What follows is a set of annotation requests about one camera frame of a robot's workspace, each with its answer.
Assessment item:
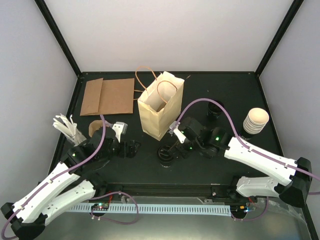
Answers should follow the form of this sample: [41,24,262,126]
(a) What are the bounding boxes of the black plastic cup lid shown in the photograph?
[157,145,174,162]

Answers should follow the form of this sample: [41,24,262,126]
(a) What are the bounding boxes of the cream paper bag with handles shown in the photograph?
[135,71,185,141]

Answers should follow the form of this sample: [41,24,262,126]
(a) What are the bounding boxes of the black takeout paper cup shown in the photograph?
[159,158,174,168]

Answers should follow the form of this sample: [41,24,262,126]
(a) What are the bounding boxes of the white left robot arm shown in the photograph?
[0,127,141,240]

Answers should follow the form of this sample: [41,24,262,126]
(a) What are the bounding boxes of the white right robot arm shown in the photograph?
[169,117,312,208]

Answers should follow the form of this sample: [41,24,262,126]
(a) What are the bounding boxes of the black coffee cup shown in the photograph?
[206,102,223,121]

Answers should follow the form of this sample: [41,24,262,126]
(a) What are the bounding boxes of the flat brown paper bag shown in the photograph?
[80,78,103,116]

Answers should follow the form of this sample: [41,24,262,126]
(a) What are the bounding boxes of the white stirrers in holder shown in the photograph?
[52,114,87,146]

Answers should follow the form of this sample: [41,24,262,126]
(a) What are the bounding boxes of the stack of white paper cups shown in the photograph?
[239,107,270,141]

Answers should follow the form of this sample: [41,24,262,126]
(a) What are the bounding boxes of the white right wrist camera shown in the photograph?
[168,120,186,144]

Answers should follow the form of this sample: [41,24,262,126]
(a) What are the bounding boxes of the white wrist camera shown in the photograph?
[168,120,186,144]
[112,121,128,143]

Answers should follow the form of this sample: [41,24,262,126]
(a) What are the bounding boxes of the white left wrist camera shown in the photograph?
[112,121,128,143]

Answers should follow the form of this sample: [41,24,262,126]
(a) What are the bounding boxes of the brown paper bag with handles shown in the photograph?
[98,78,135,115]

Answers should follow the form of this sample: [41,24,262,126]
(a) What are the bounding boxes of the white slotted cable duct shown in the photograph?
[67,201,231,217]

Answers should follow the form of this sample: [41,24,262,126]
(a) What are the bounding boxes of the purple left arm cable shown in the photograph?
[0,114,140,238]

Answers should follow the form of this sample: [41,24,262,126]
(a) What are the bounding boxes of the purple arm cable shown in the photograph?
[0,114,140,238]
[175,97,320,223]

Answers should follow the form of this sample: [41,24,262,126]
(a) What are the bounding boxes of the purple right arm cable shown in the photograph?
[175,97,320,223]

